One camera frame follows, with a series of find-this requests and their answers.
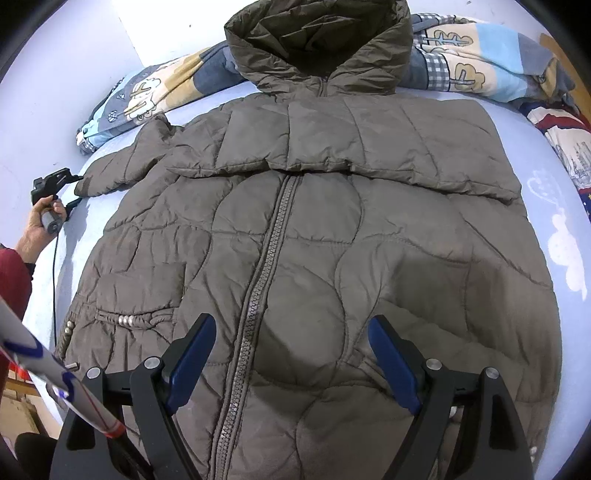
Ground white pole with coloured stripes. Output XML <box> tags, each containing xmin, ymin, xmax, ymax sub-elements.
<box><xmin>0</xmin><ymin>295</ymin><xmax>128</xmax><ymax>440</ymax></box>

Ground printed fleece blanket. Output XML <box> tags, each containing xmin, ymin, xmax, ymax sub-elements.
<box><xmin>76</xmin><ymin>13</ymin><xmax>575</xmax><ymax>155</ymax></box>

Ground brown quilted hooded jacket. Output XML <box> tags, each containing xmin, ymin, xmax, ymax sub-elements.
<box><xmin>54</xmin><ymin>0</ymin><xmax>561</xmax><ymax>480</ymax></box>

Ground black cable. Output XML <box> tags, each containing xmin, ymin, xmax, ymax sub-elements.
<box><xmin>51</xmin><ymin>232</ymin><xmax>64</xmax><ymax>354</ymax></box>

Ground cardboard boxes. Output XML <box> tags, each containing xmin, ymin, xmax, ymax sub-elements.
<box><xmin>0</xmin><ymin>364</ymin><xmax>48</xmax><ymax>438</ymax></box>

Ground person's left hand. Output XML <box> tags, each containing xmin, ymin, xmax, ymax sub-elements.
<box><xmin>17</xmin><ymin>195</ymin><xmax>68</xmax><ymax>253</ymax></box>

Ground star and building print pillow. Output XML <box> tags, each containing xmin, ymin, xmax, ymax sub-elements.
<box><xmin>519</xmin><ymin>99</ymin><xmax>591</xmax><ymax>195</ymax></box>

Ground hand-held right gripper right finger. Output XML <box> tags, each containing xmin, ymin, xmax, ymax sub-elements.
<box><xmin>367</xmin><ymin>315</ymin><xmax>536</xmax><ymax>480</ymax></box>

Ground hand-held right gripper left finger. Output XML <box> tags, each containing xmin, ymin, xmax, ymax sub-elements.
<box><xmin>48</xmin><ymin>313</ymin><xmax>218</xmax><ymax>480</ymax></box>

